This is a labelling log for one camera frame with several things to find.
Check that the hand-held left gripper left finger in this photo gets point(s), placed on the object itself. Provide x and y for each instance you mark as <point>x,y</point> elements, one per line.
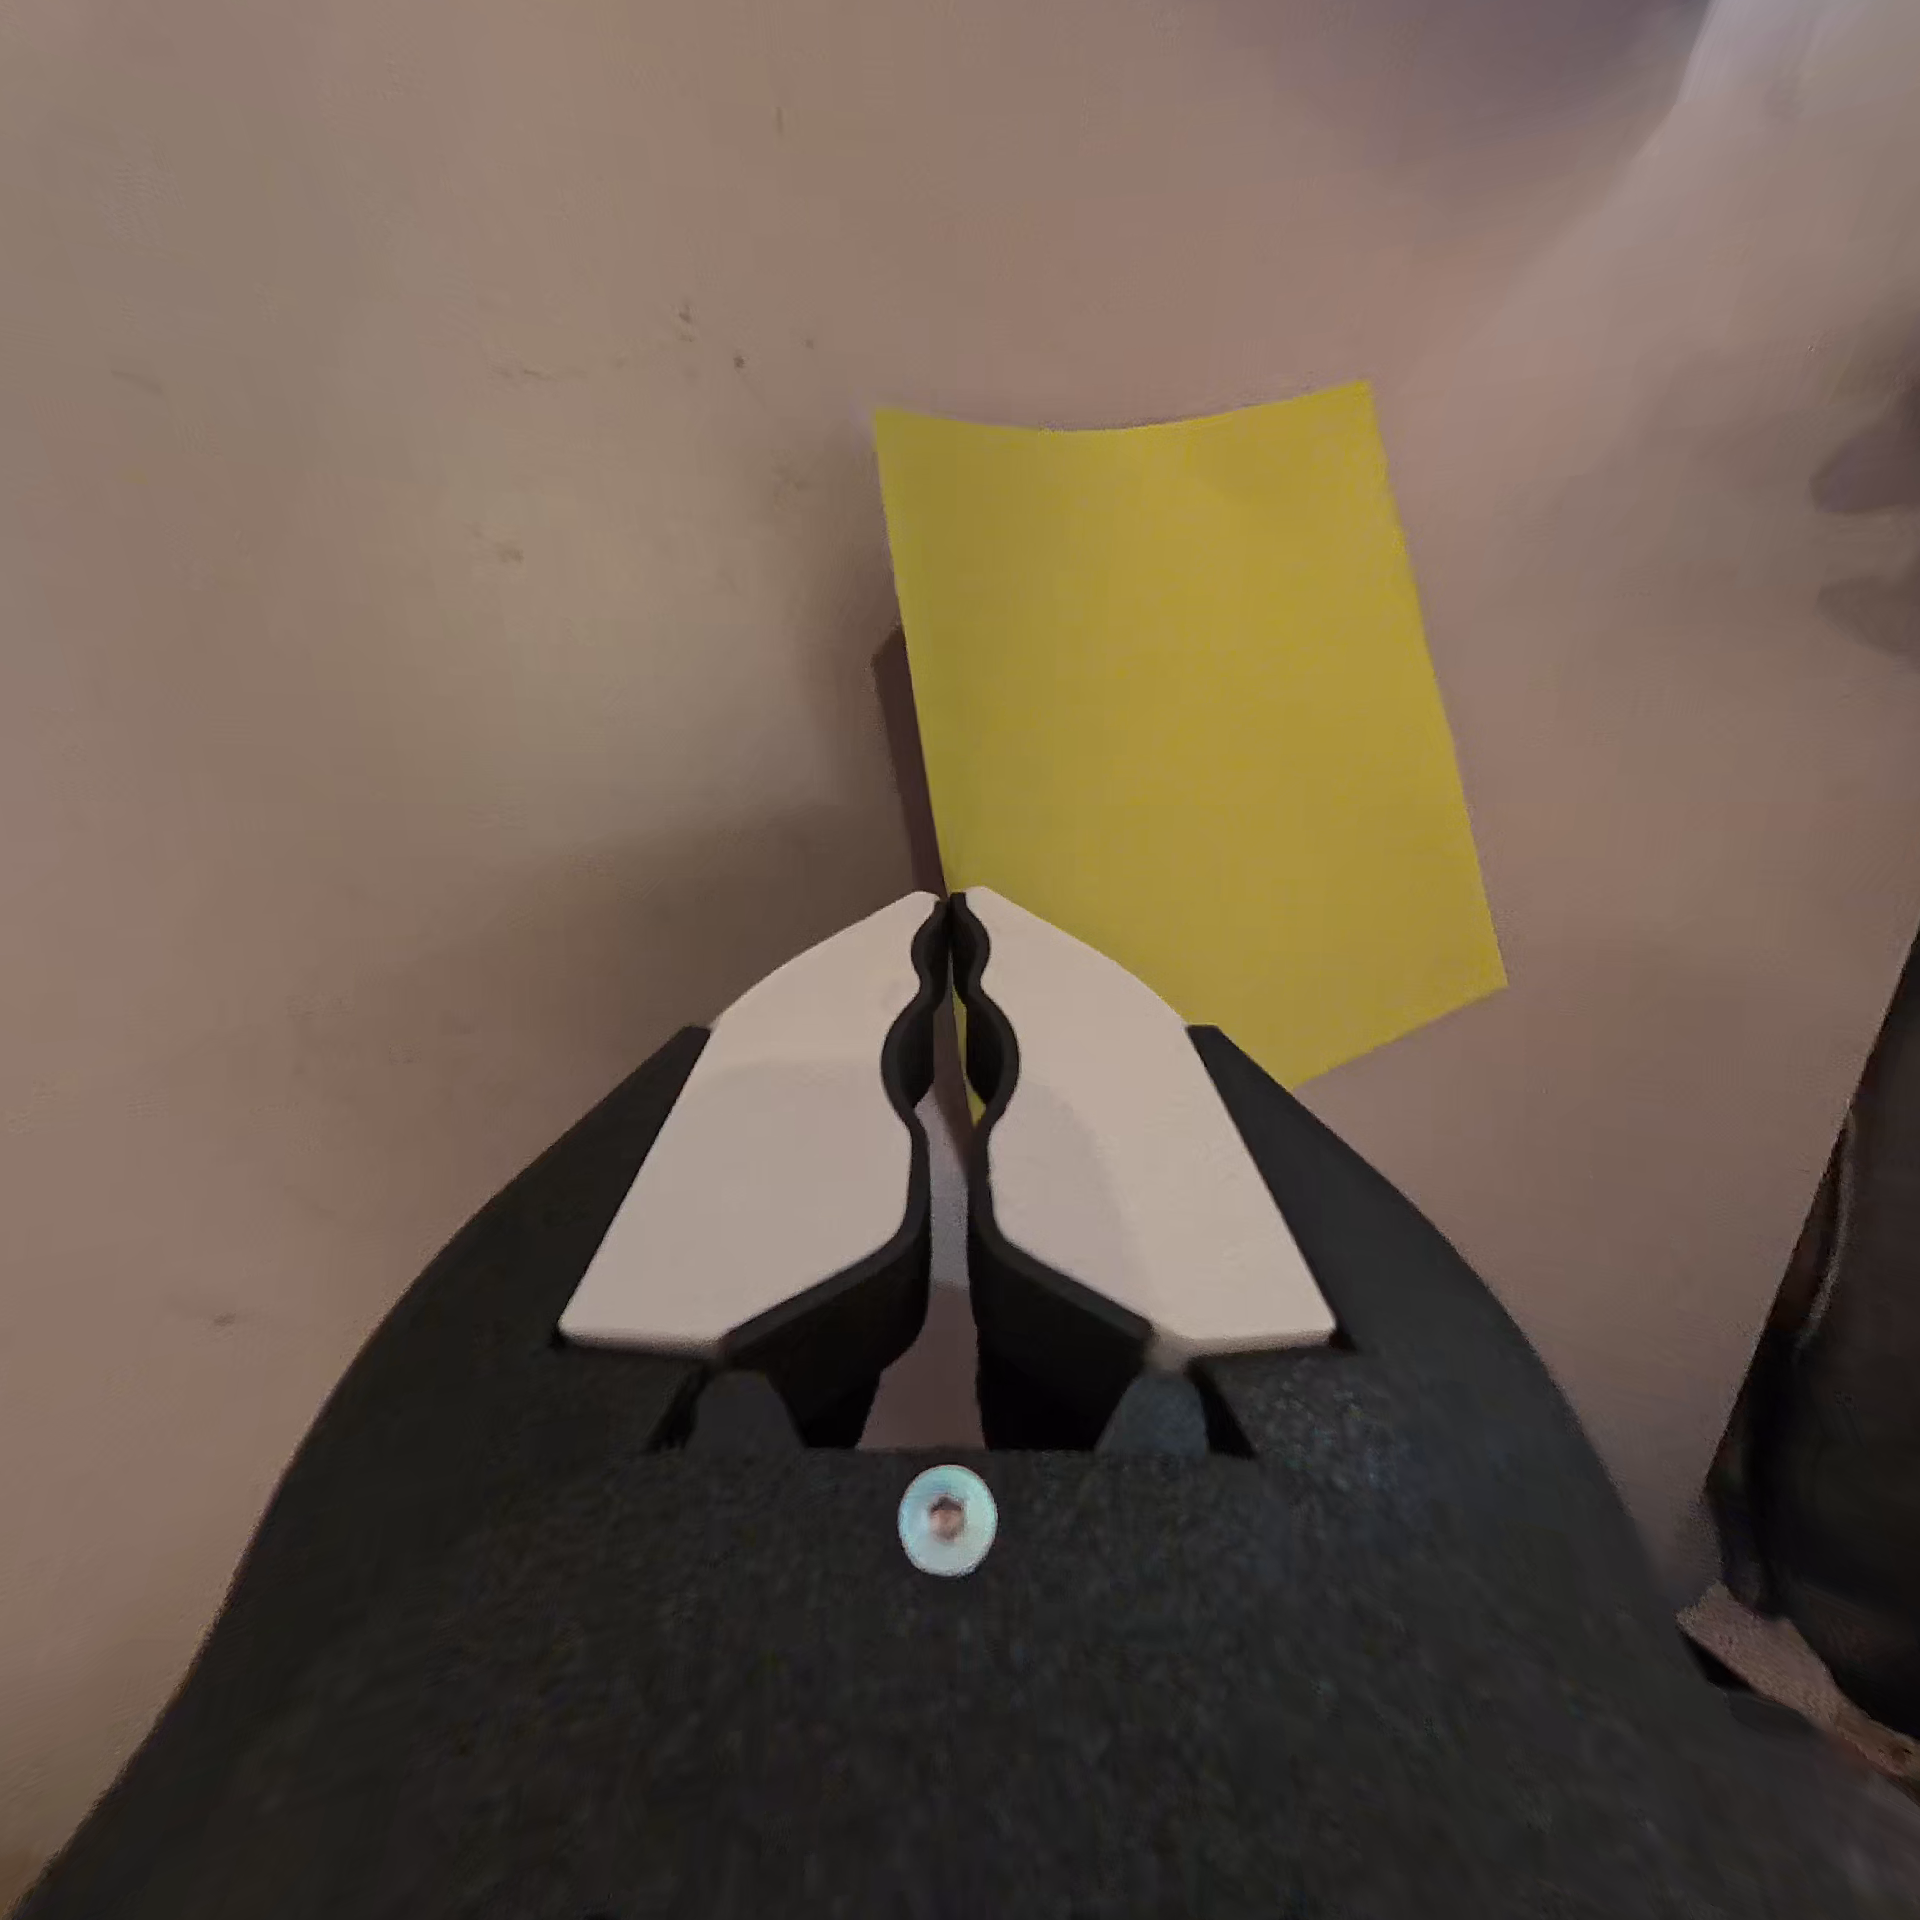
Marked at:
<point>750,1172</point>

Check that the yellow-green floral origami paper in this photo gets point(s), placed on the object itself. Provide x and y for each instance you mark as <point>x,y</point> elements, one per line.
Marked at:
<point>1171,676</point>

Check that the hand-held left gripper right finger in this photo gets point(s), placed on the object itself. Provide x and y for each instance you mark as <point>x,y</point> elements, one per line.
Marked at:
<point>1142,1186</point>

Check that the person's dark trouser leg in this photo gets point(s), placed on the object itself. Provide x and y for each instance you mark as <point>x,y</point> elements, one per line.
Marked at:
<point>1830,1349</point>

